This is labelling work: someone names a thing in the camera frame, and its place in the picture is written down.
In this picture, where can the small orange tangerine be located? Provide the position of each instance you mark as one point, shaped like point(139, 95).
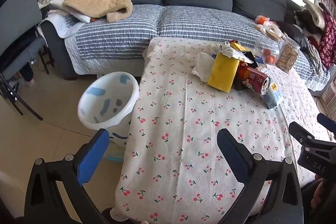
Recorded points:
point(273, 59)
point(267, 52)

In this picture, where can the light blue drink carton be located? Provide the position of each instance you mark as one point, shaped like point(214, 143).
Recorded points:
point(273, 98)

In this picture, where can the beige hat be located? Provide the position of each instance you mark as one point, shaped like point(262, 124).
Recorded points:
point(313, 12)

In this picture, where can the grey striped quilt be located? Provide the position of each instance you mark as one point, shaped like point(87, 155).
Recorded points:
point(183, 22)

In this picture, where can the grey padded chair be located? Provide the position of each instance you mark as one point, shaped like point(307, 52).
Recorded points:
point(18, 11)

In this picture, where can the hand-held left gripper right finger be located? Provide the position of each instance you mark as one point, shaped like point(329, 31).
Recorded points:
point(233, 158)

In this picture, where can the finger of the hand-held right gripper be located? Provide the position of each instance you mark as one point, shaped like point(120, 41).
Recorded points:
point(300, 132)
point(326, 122)

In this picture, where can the red snack can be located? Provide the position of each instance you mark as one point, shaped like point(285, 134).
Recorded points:
point(252, 78)

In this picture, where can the black white cloth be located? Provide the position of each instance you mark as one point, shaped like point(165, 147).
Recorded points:
point(304, 20)

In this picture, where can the clear plastic storage box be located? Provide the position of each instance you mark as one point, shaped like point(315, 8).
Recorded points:
point(115, 154)

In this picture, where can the grey patterned cloth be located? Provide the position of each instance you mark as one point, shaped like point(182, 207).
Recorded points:
point(316, 57)

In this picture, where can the clear glass jar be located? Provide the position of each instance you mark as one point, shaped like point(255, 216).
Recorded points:
point(265, 43)

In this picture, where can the yellow snack packet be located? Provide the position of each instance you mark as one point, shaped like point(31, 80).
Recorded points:
point(221, 73)

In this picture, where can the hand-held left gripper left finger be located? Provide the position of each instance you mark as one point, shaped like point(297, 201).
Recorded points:
point(92, 158)

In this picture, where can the white tissue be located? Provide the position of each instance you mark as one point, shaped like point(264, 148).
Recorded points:
point(203, 64)

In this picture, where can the white plastic bin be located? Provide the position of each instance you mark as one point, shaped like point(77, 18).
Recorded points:
point(92, 111)

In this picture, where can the dark red floral cloth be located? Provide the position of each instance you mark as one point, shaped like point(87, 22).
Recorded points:
point(328, 40)

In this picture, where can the crumpled white paper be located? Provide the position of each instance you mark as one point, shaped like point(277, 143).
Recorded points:
point(228, 49)

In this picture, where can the orange white plush toy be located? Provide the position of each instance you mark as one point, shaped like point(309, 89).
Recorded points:
point(262, 19)

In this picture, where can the white folded cloth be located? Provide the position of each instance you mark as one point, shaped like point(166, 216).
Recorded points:
point(59, 2)

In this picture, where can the clear jar of snacks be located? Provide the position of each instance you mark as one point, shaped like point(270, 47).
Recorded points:
point(287, 56)

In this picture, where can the cherry print tablecloth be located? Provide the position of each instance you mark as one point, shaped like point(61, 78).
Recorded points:
point(183, 113)

